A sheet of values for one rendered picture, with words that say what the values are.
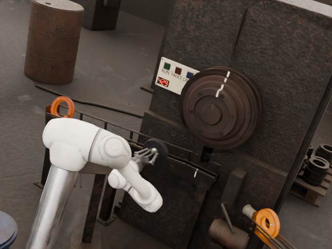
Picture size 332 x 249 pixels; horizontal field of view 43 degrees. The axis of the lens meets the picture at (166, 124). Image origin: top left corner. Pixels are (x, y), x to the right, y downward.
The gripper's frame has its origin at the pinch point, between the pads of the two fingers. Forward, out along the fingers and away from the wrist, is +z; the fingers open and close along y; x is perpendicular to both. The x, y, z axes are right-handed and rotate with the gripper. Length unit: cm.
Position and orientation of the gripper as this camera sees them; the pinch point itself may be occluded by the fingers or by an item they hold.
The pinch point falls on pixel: (155, 149)
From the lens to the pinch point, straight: 236.4
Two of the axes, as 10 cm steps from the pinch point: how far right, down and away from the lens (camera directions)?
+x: 2.2, -8.6, -4.6
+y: 8.6, 3.9, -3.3
